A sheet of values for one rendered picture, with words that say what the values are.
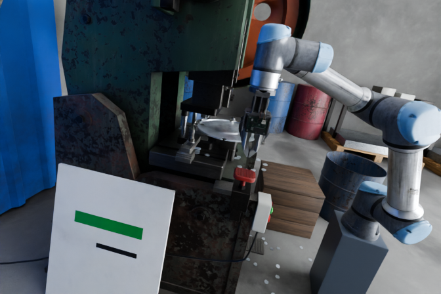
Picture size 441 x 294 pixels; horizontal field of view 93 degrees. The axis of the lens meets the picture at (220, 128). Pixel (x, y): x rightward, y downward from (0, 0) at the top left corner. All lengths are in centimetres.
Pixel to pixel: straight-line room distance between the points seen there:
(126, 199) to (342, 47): 416
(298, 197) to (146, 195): 100
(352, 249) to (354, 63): 373
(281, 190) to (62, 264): 121
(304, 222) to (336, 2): 370
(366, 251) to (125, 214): 102
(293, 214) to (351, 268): 49
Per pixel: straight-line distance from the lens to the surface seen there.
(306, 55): 58
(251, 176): 67
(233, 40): 74
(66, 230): 117
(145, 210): 93
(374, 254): 123
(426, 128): 82
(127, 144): 89
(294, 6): 130
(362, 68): 461
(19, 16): 170
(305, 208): 160
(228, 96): 90
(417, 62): 500
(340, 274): 130
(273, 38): 55
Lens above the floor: 109
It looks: 18 degrees down
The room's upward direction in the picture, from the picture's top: 9 degrees clockwise
